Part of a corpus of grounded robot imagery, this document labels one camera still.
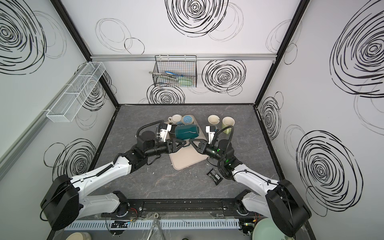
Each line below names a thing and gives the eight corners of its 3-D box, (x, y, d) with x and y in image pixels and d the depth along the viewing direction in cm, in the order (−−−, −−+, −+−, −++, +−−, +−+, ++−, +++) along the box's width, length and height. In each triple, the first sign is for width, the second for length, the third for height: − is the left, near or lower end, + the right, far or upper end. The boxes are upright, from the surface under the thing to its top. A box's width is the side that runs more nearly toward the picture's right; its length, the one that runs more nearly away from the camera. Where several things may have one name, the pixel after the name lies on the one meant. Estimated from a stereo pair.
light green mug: (221, 134, 105) (223, 125, 97) (219, 125, 110) (222, 116, 102) (232, 134, 105) (235, 125, 97) (230, 125, 110) (233, 116, 102)
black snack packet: (216, 185, 83) (217, 184, 81) (206, 174, 87) (206, 173, 85) (222, 179, 85) (223, 178, 83) (212, 169, 89) (212, 168, 87)
